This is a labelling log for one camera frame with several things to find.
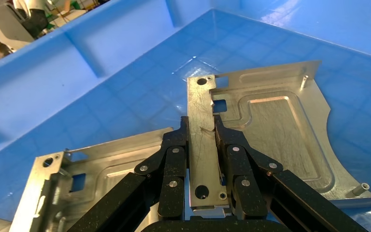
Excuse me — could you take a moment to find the blue plastic bin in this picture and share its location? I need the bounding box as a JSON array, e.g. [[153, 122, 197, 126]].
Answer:
[[0, 0, 371, 232]]

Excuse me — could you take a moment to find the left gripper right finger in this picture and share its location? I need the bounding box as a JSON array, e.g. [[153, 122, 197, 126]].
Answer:
[[214, 115, 369, 232]]

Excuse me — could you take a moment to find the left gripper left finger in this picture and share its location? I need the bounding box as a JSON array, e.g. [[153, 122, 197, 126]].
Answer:
[[67, 116, 190, 232]]

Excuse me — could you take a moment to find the stamped sheet metal bracket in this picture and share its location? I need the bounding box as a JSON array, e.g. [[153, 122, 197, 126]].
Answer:
[[9, 127, 174, 232], [187, 60, 371, 219]]

